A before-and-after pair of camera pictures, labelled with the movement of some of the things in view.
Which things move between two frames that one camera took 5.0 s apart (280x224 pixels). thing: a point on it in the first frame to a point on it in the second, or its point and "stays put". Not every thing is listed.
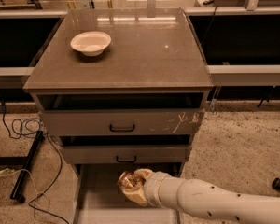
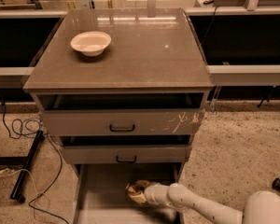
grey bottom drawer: [98, 200] stays put
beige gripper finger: [144, 173] to [150, 184]
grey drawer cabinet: [121, 90] stays put
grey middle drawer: [126, 149] stays put
